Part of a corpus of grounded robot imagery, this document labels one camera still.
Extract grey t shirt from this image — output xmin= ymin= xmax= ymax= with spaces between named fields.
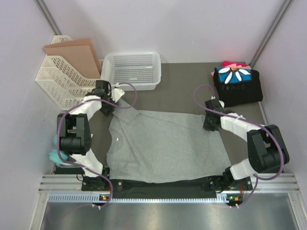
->
xmin=106 ymin=100 xmax=231 ymax=183

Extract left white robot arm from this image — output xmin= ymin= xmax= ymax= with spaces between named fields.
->
xmin=56 ymin=80 xmax=118 ymax=192

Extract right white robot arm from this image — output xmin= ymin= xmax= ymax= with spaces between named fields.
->
xmin=203 ymin=97 xmax=290 ymax=190

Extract white perforated plastic basket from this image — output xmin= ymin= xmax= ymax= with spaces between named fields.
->
xmin=101 ymin=52 xmax=162 ymax=91

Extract brown cardboard folder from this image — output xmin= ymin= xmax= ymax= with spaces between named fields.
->
xmin=43 ymin=38 xmax=102 ymax=79

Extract black folded flower t shirt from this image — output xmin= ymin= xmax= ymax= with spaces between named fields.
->
xmin=213 ymin=67 xmax=263 ymax=107

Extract cream perforated file organizer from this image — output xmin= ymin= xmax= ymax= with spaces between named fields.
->
xmin=35 ymin=35 xmax=100 ymax=110

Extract pink folded t shirt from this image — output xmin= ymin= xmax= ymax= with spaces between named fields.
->
xmin=222 ymin=61 xmax=251 ymax=69

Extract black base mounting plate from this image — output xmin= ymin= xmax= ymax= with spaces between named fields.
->
xmin=54 ymin=166 xmax=252 ymax=200

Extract teal cat ear headphones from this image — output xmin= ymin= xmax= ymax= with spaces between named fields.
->
xmin=49 ymin=136 xmax=79 ymax=166

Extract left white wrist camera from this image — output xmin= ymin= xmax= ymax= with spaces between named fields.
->
xmin=111 ymin=83 xmax=125 ymax=103

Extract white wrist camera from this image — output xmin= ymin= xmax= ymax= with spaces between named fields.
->
xmin=111 ymin=83 xmax=125 ymax=103
xmin=211 ymin=96 xmax=225 ymax=108

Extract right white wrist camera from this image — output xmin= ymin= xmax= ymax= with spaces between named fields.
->
xmin=211 ymin=96 xmax=225 ymax=108

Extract grey slotted cable duct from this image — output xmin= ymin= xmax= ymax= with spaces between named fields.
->
xmin=48 ymin=193 xmax=239 ymax=204

